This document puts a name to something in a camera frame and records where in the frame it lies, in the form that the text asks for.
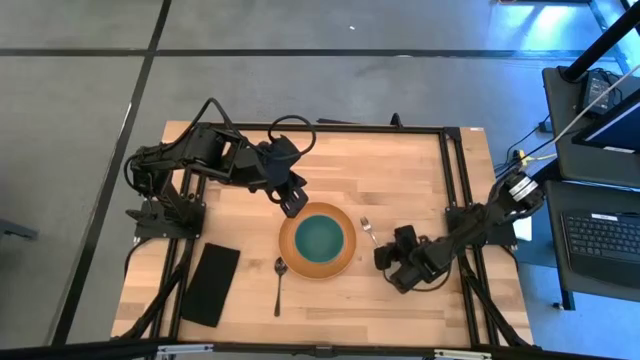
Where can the black side desk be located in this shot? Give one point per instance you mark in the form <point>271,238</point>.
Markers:
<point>560,150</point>

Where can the dark computer monitor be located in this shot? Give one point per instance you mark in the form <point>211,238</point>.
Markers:
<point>615,125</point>

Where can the orange plate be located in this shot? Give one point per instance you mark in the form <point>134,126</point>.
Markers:
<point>350,250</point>

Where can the black power adapter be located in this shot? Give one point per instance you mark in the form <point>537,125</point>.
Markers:
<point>597,90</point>

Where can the black aluminium table frame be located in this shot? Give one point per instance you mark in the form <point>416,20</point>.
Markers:
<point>375,128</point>

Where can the grey floor object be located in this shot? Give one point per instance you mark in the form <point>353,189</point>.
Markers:
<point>15,230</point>

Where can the dark metal spoon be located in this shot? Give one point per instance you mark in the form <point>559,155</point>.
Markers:
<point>280,267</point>

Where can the black laptop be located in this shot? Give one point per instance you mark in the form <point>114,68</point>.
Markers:
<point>600,240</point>

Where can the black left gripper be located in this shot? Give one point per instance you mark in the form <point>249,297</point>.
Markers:
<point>277,165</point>

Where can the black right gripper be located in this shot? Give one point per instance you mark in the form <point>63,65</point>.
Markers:
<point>422,265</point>

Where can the black cloth napkin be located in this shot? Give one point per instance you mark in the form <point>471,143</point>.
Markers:
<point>210,285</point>

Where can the teal bowl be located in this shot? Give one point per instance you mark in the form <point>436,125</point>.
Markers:
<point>319,239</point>

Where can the silver fork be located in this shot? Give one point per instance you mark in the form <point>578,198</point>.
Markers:
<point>369,230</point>

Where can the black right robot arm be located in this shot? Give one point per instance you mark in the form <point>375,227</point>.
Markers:
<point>485,220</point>

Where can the silver frame bracket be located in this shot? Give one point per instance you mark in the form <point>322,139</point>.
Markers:
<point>462,354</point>
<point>185,349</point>

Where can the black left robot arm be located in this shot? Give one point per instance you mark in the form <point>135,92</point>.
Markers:
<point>195,150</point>

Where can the black slanted pole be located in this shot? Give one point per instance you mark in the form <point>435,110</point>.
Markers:
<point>602,45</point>

